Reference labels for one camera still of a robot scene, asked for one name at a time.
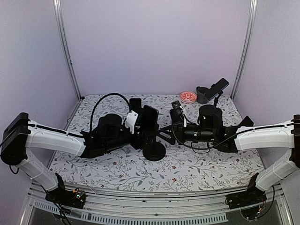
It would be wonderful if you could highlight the aluminium frame post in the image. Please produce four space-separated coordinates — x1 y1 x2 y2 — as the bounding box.
231 0 258 101
53 0 82 100

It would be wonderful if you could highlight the aluminium front rail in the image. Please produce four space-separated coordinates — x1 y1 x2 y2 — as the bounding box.
20 182 293 225

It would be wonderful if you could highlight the right aluminium frame post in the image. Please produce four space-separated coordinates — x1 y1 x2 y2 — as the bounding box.
231 0 258 101

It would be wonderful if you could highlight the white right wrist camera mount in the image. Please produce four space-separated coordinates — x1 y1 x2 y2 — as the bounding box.
180 106 188 128

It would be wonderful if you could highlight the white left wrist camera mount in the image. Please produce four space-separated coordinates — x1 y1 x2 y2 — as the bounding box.
124 111 138 134

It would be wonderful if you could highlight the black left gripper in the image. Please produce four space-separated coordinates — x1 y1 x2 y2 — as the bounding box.
104 125 156 152

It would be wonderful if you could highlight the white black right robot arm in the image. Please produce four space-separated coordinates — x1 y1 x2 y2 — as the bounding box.
157 101 300 209

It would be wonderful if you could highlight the black phone with pink edge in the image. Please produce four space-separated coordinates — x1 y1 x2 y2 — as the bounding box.
141 105 159 134

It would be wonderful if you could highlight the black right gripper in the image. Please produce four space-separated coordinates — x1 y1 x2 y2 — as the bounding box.
156 121 216 145

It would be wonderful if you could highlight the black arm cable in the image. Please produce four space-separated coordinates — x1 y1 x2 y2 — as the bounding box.
172 124 237 152
90 93 132 132

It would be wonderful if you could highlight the black phone on centre stand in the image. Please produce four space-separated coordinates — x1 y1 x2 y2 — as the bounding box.
170 109 176 124

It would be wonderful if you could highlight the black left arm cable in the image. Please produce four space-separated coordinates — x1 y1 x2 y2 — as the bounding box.
90 93 132 132

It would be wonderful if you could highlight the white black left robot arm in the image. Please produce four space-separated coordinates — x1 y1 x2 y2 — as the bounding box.
0 105 158 209

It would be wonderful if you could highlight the black round-base phone stand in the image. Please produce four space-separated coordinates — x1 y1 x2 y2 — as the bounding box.
142 132 166 162

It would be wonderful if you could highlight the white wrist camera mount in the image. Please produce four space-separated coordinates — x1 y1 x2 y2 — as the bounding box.
180 106 188 128
124 111 138 134

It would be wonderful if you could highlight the black tall phone stand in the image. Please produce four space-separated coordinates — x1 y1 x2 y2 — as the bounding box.
214 91 223 107

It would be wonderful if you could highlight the dark grey cup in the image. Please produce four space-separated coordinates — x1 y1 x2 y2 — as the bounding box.
196 86 209 104

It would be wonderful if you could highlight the black phone on right stand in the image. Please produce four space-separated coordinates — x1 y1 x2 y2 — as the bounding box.
240 116 254 127

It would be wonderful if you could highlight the left aluminium frame post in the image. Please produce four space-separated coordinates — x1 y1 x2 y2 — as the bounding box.
53 0 82 100

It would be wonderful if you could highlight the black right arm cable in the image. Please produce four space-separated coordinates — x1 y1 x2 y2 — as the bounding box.
172 124 237 152

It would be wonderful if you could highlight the black phone on tall stand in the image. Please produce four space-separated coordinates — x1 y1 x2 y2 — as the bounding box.
204 78 229 100

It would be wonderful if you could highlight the red white patterned bowl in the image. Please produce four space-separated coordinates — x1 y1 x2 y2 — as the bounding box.
180 91 197 103

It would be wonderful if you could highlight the black phone lying back left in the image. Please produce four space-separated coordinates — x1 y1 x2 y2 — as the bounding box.
129 98 142 113

